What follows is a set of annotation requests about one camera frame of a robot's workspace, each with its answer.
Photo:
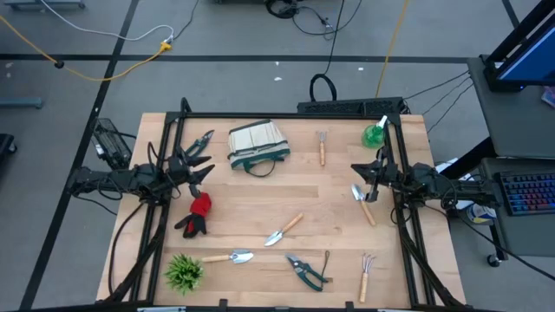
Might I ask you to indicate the red black gardening glove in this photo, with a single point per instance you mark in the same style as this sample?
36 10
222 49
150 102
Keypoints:
200 206

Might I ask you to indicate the black round floor plug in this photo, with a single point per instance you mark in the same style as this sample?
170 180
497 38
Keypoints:
59 64

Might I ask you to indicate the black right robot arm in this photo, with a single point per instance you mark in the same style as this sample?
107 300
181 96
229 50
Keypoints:
433 182

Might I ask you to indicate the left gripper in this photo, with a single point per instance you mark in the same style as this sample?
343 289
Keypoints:
180 171

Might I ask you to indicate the blue-screen computer monitor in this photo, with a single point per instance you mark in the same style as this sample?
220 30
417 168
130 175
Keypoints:
533 60

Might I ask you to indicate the white paper sheet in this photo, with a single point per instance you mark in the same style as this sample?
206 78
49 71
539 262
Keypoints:
444 167

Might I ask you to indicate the black perforated power box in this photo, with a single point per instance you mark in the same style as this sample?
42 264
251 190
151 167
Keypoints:
347 106

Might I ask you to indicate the beige green gardening bag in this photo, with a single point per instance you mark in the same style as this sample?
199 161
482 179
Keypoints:
258 143

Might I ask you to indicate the green spray bottle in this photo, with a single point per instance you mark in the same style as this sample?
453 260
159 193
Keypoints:
373 136

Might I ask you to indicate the black aluminium table frame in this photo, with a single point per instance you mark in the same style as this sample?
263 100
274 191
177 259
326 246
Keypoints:
217 116

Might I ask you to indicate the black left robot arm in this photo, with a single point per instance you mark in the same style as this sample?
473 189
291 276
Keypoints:
117 180

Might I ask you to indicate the grey keyboard desk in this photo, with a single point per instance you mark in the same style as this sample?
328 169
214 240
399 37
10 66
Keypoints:
529 234

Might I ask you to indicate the grey metal floor bar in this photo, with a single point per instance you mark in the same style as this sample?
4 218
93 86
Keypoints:
21 103

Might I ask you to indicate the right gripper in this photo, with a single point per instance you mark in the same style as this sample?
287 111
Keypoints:
388 173

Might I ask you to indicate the black caster wheel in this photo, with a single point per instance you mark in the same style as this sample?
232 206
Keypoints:
493 260

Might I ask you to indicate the backlit rainbow keyboard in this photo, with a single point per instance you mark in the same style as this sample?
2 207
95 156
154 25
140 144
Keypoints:
529 193

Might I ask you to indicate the grey monitor desk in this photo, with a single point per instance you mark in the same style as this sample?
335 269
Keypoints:
520 121

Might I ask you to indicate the small green artificial plant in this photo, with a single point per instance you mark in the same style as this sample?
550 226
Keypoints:
184 274

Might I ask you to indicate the black floor object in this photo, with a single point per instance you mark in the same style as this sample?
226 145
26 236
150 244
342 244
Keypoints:
6 143

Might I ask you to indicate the white blue round container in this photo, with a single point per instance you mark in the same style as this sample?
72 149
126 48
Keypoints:
481 214

